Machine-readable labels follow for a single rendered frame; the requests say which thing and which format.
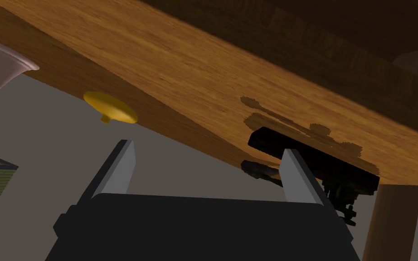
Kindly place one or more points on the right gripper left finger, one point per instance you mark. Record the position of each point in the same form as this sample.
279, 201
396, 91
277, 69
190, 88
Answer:
117, 174

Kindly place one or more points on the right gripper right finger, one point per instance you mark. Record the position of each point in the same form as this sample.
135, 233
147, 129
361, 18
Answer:
296, 181

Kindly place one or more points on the black oblong device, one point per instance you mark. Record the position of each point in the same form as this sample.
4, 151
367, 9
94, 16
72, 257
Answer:
267, 142

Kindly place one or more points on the yellow round knob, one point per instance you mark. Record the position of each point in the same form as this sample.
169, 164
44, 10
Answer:
111, 107

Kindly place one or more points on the brown wooden table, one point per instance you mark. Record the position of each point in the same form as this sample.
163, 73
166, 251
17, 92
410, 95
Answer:
201, 72

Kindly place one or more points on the pink funnel-shaped lamp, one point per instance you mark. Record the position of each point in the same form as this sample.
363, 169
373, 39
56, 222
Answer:
5, 69

